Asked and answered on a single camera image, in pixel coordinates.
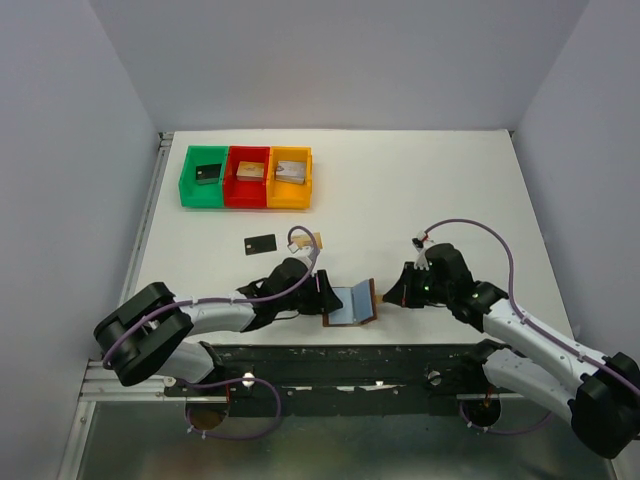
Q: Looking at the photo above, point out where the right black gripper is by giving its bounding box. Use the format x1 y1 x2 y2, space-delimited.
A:
384 261 452 308

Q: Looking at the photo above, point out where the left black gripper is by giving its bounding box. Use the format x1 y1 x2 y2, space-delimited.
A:
276 270 344 316

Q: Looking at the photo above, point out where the brown leather card holder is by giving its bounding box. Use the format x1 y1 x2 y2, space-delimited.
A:
322 278 378 328

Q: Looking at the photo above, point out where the gold credit card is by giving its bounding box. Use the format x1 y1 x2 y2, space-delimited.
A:
292 232 323 250

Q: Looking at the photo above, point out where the black credit card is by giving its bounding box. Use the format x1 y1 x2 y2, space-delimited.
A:
244 234 278 256

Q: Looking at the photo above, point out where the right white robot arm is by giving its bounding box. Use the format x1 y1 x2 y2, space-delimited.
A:
383 244 639 459

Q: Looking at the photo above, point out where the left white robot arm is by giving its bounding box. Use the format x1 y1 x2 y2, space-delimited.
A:
93 257 343 395

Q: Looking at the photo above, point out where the silver card stack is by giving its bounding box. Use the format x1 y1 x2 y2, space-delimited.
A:
275 160 306 185

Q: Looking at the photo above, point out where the gold card stack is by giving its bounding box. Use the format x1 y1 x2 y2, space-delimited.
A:
236 161 264 182

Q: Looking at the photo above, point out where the black card stack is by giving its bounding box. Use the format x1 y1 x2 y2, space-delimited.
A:
195 163 222 185

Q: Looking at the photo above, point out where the orange plastic bin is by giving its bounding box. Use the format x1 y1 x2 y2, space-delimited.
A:
266 146 313 210

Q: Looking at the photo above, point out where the red plastic bin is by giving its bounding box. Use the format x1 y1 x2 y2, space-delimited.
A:
223 145 271 209

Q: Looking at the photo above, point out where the green plastic bin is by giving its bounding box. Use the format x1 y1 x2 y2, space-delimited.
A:
179 145 229 209

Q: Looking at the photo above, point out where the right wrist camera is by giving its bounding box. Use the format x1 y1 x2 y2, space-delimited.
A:
412 232 434 271

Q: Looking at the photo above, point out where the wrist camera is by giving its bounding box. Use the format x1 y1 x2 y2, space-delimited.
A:
287 238 318 258
412 232 434 271

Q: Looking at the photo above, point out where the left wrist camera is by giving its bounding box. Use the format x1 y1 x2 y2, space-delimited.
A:
287 238 318 258

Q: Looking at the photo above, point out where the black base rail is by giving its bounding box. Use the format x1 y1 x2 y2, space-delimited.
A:
164 343 521 419

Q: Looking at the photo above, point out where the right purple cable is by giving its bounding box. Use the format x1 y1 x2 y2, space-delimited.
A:
417 218 640 435

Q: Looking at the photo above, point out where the purple cable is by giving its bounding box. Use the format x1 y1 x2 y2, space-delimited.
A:
417 218 640 435
102 225 321 441

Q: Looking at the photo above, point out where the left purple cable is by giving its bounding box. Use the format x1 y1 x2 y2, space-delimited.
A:
102 225 321 441

